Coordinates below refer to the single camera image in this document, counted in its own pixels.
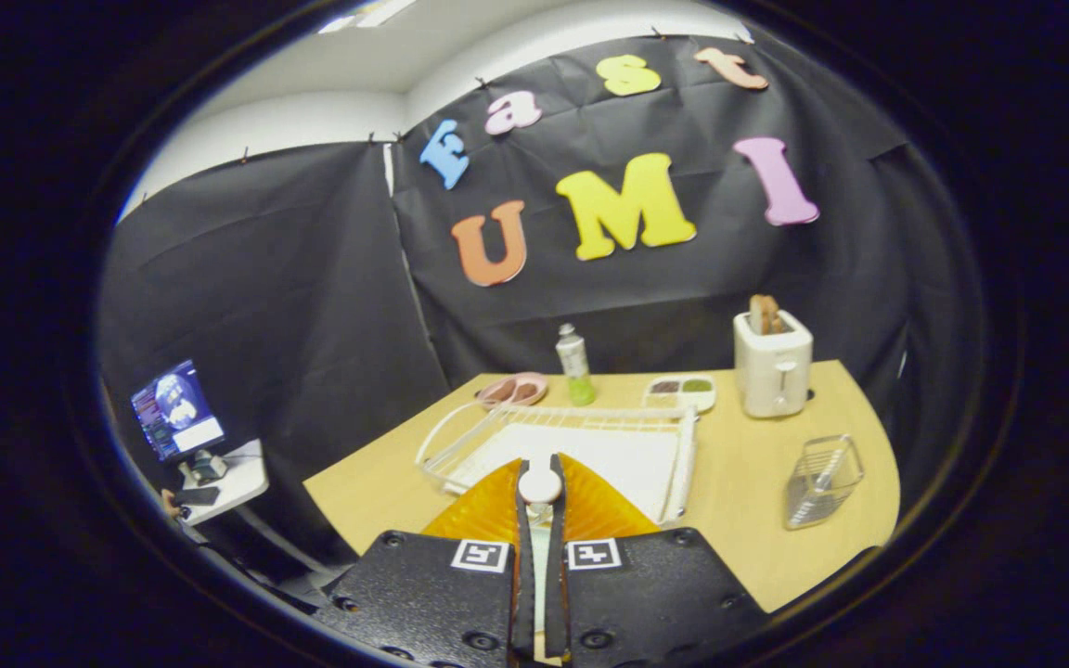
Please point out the toast slice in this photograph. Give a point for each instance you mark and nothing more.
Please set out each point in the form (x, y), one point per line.
(764, 315)

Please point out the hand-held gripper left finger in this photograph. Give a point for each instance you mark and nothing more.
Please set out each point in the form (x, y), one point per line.
(522, 594)

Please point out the computer monitor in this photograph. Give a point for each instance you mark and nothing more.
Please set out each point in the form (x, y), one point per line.
(177, 411)

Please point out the clear bottle with green liquid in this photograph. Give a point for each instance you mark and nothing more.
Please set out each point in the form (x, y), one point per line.
(574, 362)

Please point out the white side table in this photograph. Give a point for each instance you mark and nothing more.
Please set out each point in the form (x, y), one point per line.
(242, 478)

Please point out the ceiling light panel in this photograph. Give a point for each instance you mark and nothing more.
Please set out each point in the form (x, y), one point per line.
(367, 13)

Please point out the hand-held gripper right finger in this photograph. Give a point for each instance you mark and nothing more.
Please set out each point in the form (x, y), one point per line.
(557, 594)

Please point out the white toaster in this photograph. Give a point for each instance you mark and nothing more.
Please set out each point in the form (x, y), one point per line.
(773, 371)

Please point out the white two-compartment sauce dish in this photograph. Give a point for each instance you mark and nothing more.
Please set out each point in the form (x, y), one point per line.
(680, 390)

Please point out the pink bowl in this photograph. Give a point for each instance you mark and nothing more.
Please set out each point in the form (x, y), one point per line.
(511, 391)

